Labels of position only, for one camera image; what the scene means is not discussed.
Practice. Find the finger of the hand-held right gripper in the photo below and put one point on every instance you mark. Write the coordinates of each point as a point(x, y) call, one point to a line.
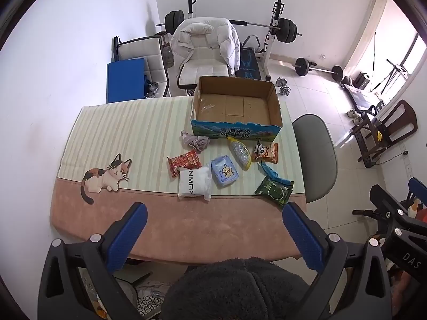
point(383, 200)
point(417, 187)

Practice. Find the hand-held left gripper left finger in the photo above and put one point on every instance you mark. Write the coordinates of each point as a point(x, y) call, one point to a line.
point(128, 236)

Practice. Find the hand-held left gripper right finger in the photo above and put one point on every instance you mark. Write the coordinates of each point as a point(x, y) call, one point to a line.
point(303, 236)

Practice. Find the green snack packet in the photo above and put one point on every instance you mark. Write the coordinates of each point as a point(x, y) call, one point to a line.
point(275, 191)

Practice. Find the blue snack packet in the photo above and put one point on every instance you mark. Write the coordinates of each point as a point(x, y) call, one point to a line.
point(271, 172)

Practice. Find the white soft packet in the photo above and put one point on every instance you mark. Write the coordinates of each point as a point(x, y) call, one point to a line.
point(195, 183)

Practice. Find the orange panda snack packet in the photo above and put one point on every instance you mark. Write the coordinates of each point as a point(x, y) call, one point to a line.
point(265, 153)

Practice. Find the red snack packet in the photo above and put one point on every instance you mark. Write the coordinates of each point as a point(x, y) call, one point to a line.
point(183, 161)

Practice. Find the blue tissue pack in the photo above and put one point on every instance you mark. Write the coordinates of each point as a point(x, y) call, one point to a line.
point(225, 171)

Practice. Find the yellow and silver packet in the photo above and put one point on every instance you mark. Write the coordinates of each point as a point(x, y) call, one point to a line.
point(241, 153)

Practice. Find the purple grey cloth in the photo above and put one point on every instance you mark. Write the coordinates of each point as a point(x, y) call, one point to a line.
point(195, 141)

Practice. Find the cardboard box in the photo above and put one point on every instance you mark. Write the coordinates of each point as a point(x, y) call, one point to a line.
point(233, 106)

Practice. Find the dark wooden folding chair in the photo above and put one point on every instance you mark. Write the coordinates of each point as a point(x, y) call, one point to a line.
point(400, 120)

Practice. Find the black and white keyboard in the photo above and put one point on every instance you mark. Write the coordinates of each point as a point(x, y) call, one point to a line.
point(148, 305)

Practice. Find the grey round chair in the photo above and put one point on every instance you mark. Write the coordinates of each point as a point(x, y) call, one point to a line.
point(315, 153)

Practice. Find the person's dark fleece garment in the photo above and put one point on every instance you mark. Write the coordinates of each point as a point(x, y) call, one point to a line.
point(233, 290)

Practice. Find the striped cat print table mat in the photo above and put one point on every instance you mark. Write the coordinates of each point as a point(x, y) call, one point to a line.
point(133, 130)

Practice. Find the black tripod stand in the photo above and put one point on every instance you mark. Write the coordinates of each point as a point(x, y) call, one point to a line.
point(392, 73)

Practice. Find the window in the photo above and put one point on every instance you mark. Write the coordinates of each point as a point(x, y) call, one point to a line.
point(397, 56)

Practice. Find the chrome dumbbell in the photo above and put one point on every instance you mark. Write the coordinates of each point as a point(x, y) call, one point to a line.
point(285, 90)
point(281, 82)

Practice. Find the blue storage bin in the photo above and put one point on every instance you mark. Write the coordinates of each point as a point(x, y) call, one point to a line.
point(125, 80)

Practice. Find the short barbell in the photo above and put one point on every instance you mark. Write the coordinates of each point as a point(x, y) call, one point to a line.
point(302, 66)

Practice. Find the black and blue weight bench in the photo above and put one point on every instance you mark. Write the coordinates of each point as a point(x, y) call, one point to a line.
point(248, 63)

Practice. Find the white padded chair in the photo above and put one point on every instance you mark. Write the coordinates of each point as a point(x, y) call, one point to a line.
point(203, 70)
point(140, 53)

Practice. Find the white weight rack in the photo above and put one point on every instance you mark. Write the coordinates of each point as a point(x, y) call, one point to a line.
point(272, 36)

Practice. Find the barbell with black plates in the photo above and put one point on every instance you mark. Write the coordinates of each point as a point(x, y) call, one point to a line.
point(173, 21)

